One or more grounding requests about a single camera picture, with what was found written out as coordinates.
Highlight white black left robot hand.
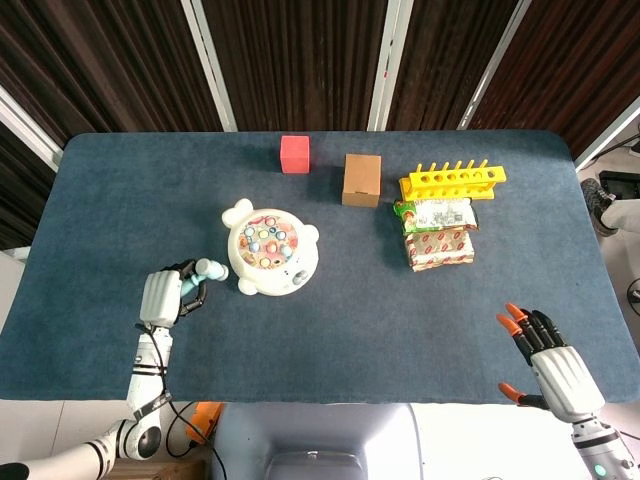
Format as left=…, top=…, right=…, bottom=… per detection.
left=138, top=258, right=209, bottom=329

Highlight small brown cardboard box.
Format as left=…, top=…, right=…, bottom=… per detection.
left=341, top=153, right=383, bottom=208

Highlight pale grey robot torso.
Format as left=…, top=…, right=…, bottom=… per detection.
left=209, top=402, right=426, bottom=480

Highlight mint green toy hammer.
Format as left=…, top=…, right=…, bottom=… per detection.
left=178, top=258, right=230, bottom=301

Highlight blue velvet table cloth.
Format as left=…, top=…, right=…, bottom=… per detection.
left=0, top=130, right=634, bottom=405

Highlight white metal frame post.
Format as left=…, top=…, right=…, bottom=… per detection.
left=179, top=0, right=239, bottom=133
left=574, top=94, right=640, bottom=172
left=0, top=84, right=64, bottom=172
left=366, top=0, right=415, bottom=132
left=456, top=0, right=532, bottom=131

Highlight red foam cube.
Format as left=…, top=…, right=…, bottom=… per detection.
left=279, top=134, right=312, bottom=175

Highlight black box on floor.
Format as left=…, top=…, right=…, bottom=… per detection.
left=598, top=169, right=640, bottom=202

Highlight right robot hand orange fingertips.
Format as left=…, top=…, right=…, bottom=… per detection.
left=495, top=302, right=606, bottom=424

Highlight orange device under table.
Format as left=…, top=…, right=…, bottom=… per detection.
left=185, top=401, right=225, bottom=444

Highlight green and white snack packet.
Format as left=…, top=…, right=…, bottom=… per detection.
left=393, top=197, right=480, bottom=236

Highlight white trouser leg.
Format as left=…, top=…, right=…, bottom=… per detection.
left=599, top=195, right=640, bottom=232

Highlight dark brown pleated curtain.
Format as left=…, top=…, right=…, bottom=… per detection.
left=0, top=0, right=640, bottom=251

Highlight white bear whack-a-mole toy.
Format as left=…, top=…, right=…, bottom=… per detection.
left=221, top=198, right=321, bottom=297

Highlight yellow plastic test tube rack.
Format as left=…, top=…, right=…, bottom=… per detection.
left=398, top=159, right=508, bottom=202

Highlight red patterned snack packet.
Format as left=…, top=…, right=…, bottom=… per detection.
left=402, top=227, right=475, bottom=273

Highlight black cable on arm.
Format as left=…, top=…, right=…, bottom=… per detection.
left=133, top=322, right=224, bottom=480

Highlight grey black sneaker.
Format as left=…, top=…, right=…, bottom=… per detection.
left=579, top=178, right=619, bottom=237

